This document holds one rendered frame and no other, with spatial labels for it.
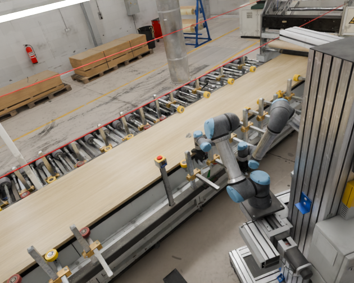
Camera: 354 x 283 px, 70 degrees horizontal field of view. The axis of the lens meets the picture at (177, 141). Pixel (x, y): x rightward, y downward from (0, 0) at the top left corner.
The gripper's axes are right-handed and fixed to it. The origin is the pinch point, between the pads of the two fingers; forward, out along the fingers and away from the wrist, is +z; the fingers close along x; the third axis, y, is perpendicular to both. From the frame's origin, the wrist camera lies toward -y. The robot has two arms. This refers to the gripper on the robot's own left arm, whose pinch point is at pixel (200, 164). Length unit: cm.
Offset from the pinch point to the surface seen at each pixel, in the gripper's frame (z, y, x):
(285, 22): -40, -82, 275
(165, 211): 24.2, -2.3, -43.6
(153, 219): 24, -4, -56
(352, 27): -41, 10, 268
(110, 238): 33, -22, -90
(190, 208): 79, -23, -2
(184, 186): 33.0, -17.4, -8.4
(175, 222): 79, -23, -25
